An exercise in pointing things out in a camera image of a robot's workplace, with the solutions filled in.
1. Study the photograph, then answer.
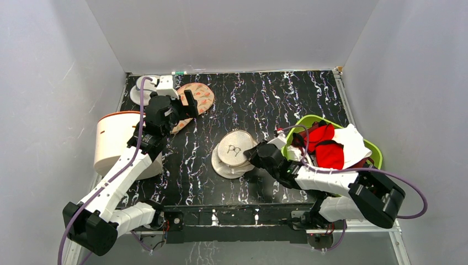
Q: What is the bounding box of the white padded bra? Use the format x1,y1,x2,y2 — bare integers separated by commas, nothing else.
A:
332,124,371,169

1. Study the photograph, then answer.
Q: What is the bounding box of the white mesh laundry bag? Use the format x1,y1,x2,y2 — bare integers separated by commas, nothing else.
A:
211,130,258,179

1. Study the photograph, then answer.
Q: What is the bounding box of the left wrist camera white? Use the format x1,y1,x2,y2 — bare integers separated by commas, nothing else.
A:
156,75,179,99

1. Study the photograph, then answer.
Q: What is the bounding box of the floral mesh laundry bag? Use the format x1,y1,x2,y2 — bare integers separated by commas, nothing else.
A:
171,82,215,134

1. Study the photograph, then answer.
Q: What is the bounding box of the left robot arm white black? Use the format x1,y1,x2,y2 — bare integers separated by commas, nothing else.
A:
59,89,199,256

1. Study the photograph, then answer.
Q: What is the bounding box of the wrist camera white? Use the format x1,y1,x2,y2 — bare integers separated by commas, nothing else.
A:
156,75,179,99
268,130,287,150

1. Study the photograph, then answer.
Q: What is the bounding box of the white cylindrical basket orange rim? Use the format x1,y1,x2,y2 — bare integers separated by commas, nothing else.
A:
94,111,140,177

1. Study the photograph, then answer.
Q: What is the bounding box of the small white grey-trimmed laundry bag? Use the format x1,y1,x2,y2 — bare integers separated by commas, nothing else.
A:
130,75,160,106

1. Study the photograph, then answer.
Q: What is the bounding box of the white lace garment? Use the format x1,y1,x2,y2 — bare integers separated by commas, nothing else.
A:
286,145,314,166

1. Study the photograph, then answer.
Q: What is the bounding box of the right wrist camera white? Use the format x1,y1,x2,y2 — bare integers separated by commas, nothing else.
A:
268,130,287,150

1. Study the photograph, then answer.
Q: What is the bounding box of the red garment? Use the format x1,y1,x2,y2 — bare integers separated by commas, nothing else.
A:
349,157,374,168

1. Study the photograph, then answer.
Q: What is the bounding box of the bright red black-trimmed bra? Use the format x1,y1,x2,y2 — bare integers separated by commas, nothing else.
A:
307,123,344,169

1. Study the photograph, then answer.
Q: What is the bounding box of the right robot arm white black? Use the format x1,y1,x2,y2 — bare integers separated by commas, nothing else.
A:
244,142,406,229

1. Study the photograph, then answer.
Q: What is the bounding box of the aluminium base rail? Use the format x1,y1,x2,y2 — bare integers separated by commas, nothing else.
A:
63,206,410,265

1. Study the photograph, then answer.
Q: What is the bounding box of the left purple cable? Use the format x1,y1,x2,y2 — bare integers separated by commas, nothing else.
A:
56,76,155,265

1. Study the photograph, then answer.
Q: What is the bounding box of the green plastic basin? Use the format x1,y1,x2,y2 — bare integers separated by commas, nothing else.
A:
281,114,383,169

